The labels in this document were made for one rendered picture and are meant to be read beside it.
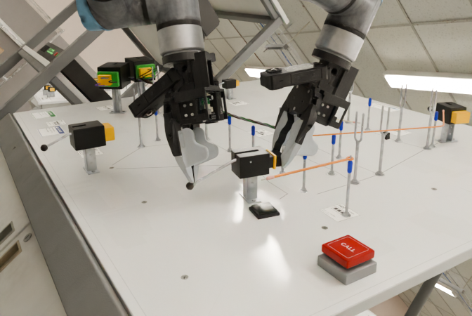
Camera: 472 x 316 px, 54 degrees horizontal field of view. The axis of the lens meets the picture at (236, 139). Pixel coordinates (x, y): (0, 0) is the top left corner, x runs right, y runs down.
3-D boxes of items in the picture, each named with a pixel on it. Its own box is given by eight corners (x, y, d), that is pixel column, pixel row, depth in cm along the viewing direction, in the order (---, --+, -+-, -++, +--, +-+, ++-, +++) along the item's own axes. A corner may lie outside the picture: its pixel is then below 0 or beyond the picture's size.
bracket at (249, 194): (239, 194, 86) (239, 168, 84) (251, 192, 87) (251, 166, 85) (248, 204, 82) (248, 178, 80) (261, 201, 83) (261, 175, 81)
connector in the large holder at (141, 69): (154, 76, 144) (153, 63, 143) (157, 78, 142) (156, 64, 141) (135, 79, 142) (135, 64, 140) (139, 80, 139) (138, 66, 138)
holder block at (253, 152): (231, 170, 84) (230, 149, 82) (259, 166, 86) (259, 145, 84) (239, 179, 80) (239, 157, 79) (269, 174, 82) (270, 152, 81)
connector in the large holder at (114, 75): (119, 86, 132) (119, 71, 131) (116, 88, 130) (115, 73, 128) (100, 86, 133) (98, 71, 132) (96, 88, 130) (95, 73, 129)
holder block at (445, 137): (433, 130, 121) (437, 95, 118) (462, 143, 111) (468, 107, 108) (417, 130, 120) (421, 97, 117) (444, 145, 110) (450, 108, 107)
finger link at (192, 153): (208, 182, 74) (201, 125, 74) (177, 185, 76) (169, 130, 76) (217, 180, 77) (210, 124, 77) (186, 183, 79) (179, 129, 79)
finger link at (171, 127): (176, 156, 74) (168, 102, 74) (168, 157, 75) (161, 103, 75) (191, 154, 79) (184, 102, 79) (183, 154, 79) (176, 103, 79)
